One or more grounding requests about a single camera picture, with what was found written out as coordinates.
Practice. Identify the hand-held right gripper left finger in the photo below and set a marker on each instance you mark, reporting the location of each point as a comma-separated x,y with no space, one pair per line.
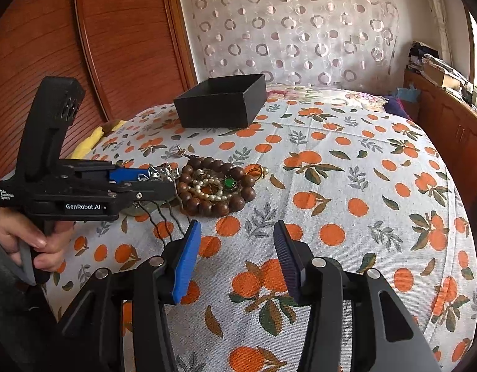
186,267

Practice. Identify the person's left hand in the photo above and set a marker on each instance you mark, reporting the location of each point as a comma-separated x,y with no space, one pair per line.
9,228

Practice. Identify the floral quilt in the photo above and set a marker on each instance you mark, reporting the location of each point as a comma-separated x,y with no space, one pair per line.
327,95

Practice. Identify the brown wooden cabinet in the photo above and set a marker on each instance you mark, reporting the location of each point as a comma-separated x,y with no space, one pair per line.
447,124

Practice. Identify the black square box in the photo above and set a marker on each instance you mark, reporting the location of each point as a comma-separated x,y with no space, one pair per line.
219,112

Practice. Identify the white lace window curtain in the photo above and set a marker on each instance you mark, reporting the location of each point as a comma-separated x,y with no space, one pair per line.
434,7

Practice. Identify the brown wooden wardrobe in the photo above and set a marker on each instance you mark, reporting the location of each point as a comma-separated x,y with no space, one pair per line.
87,46

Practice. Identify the yellow plush toy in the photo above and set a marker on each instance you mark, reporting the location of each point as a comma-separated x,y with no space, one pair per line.
95,139

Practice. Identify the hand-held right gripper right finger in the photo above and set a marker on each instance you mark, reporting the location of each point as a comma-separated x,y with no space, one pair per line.
286,263

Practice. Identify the orange print bed sheet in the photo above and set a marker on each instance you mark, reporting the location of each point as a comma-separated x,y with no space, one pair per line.
339,201

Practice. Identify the circle pattern sheer curtain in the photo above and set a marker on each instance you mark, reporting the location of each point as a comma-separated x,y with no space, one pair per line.
288,27

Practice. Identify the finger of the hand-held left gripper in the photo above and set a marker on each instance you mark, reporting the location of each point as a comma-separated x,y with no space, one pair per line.
153,192
122,174

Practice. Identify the green gem pendant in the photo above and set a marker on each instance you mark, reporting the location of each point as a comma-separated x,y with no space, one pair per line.
230,183

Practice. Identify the blue tissue box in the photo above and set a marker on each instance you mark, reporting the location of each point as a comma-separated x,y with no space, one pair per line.
407,93

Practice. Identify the purple blanket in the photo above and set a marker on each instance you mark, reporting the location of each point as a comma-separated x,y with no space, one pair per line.
397,108

